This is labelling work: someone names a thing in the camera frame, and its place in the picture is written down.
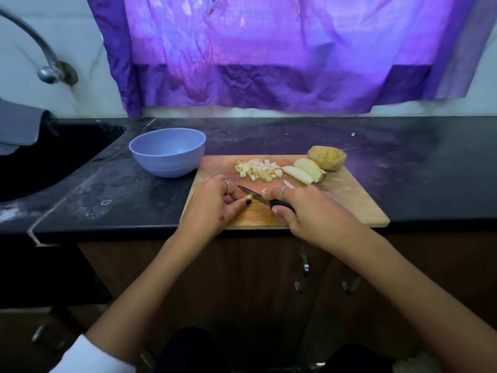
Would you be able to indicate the metal faucet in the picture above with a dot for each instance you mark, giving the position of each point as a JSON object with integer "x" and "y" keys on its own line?
{"x": 54, "y": 70}

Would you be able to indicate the purple cloth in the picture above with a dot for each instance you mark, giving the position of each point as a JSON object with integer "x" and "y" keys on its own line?
{"x": 295, "y": 42}

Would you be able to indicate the person's right forearm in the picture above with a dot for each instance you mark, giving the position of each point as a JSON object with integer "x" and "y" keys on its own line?
{"x": 427, "y": 307}

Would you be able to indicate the wooden cutting board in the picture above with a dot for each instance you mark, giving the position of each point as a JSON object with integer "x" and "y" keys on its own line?
{"x": 357, "y": 202}

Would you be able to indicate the person's right hand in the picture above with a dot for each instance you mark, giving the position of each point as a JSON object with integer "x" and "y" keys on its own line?
{"x": 318, "y": 217}

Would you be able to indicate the plastic bags on floor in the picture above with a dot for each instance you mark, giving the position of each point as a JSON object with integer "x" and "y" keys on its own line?
{"x": 419, "y": 363}

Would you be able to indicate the pile of diced potato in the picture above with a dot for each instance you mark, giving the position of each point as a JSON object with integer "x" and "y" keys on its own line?
{"x": 259, "y": 169}

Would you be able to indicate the person's left hand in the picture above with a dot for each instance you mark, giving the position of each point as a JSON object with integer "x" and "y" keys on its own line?
{"x": 210, "y": 209}

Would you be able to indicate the rounded potato end piece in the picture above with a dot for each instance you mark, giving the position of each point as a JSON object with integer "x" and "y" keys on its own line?
{"x": 327, "y": 157}

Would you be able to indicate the dark sink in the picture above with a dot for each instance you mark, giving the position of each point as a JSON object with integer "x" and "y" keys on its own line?
{"x": 50, "y": 159}

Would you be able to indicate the blue bowl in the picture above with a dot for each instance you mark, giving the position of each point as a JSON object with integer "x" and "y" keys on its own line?
{"x": 167, "y": 151}

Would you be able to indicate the grey cloth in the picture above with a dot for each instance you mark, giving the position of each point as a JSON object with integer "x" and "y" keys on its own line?
{"x": 19, "y": 124}

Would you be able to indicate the potato slice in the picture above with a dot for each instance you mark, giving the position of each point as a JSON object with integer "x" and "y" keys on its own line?
{"x": 297, "y": 175}
{"x": 309, "y": 168}

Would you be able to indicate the white rubber band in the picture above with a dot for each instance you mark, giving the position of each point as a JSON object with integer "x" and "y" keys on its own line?
{"x": 102, "y": 202}

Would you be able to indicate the person's dark trousers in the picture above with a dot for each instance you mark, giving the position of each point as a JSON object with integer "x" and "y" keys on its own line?
{"x": 194, "y": 353}

